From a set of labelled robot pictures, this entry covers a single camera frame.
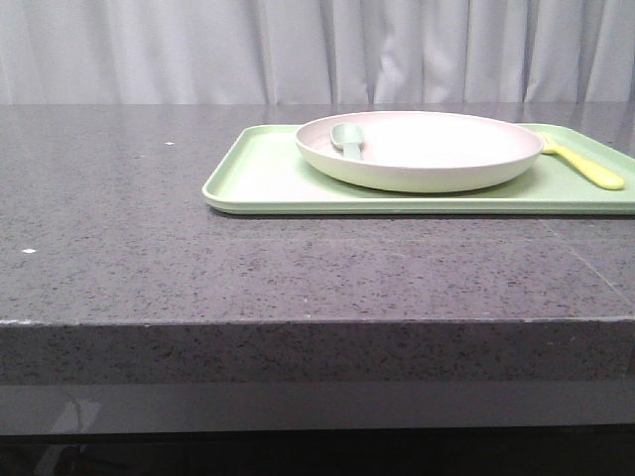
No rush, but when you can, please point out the beige round plate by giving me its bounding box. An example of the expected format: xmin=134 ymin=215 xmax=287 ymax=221
xmin=296 ymin=111 xmax=544 ymax=193

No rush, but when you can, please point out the yellow plastic fork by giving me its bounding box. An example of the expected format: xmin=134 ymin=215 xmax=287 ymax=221
xmin=538 ymin=131 xmax=626 ymax=191

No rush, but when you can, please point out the light green serving tray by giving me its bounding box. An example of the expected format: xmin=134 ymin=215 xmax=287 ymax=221
xmin=201 ymin=123 xmax=634 ymax=216

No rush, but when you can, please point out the sage green spoon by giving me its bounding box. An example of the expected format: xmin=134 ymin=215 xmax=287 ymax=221
xmin=330 ymin=123 xmax=364 ymax=161

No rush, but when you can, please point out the white pleated curtain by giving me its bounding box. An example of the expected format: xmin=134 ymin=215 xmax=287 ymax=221
xmin=1 ymin=1 xmax=634 ymax=105

